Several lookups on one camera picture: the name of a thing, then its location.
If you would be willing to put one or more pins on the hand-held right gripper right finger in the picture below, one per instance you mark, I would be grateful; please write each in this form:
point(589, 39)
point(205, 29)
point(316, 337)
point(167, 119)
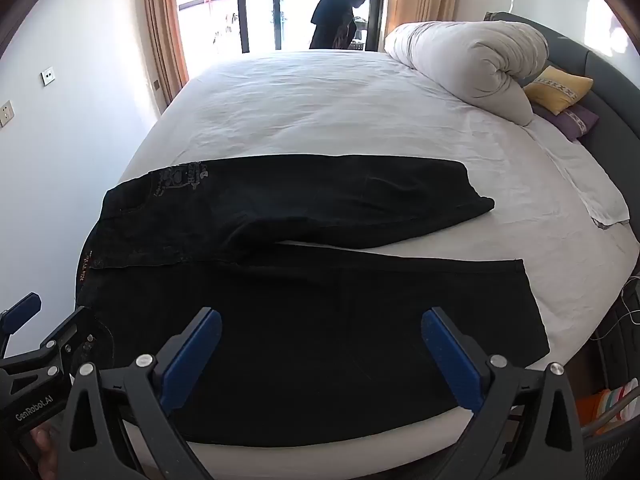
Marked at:
point(450, 360)

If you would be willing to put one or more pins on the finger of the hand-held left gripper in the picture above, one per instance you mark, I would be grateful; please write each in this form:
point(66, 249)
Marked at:
point(22, 307)
point(70, 332)

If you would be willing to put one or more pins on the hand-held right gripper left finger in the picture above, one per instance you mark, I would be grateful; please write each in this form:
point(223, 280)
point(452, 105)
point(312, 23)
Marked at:
point(192, 355)

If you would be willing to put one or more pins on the black pants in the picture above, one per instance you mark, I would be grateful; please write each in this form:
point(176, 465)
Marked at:
point(300, 310)

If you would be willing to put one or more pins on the person's left hand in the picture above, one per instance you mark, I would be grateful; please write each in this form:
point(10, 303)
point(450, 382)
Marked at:
point(44, 452)

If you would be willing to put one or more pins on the colourful striped cloth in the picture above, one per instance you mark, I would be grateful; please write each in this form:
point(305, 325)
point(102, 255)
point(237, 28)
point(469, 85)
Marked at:
point(607, 402)

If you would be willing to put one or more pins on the dark mesh basket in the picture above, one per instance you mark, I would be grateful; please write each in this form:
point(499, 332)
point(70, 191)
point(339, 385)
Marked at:
point(610, 452)

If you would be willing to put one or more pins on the white thin cloth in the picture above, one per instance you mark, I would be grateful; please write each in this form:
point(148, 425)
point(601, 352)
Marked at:
point(595, 190)

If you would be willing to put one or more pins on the purple pillow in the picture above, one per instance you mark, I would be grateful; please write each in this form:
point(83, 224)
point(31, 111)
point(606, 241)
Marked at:
point(575, 122)

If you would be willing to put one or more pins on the bed with white sheet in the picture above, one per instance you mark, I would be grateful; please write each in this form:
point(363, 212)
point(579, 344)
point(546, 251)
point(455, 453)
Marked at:
point(350, 110)

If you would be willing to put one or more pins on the yellow patterned pillow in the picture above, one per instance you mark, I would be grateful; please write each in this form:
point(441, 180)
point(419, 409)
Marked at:
point(555, 92)

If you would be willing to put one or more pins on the rolled white duvet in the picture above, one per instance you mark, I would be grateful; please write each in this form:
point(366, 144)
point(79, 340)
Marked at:
point(465, 55)

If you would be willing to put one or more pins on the grey upholstered headboard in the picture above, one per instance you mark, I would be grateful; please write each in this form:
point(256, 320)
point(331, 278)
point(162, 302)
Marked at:
point(610, 85)

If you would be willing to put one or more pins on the black hanging garment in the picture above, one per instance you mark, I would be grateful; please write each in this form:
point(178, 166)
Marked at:
point(332, 15)

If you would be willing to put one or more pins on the white wall socket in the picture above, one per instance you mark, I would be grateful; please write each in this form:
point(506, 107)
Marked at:
point(48, 76)
point(6, 112)

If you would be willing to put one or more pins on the black window frame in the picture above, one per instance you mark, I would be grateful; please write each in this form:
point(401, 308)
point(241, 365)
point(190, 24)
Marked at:
point(244, 10)

